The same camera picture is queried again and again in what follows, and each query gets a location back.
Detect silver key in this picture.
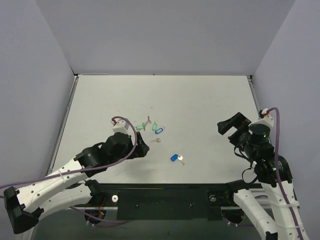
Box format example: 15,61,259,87
150,138,161,143
177,155,185,165

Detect solid blue key tag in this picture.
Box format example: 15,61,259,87
170,154,179,162

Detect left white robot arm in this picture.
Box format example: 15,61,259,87
3,132,150,235

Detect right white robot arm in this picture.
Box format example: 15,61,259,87
217,107,309,240

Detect loose silver key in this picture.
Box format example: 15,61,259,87
150,138,161,143

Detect blue clear key tag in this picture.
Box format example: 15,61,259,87
154,126,165,135

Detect green key tag left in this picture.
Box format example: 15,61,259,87
135,124,146,131

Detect green key tag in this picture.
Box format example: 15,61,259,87
135,124,146,131
151,122,158,132

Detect grey key by green tag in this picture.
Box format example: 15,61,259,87
142,122,147,131

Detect green key tag right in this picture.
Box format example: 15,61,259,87
151,122,158,132

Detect grey key top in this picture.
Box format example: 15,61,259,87
146,116,152,125

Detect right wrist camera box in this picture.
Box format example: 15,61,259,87
252,114,275,129

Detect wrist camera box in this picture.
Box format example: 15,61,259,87
252,114,275,129
112,119,130,135

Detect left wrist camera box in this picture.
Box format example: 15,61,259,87
112,119,130,135

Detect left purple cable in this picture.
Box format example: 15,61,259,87
0,116,138,198

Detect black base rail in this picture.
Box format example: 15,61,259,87
83,183,245,223

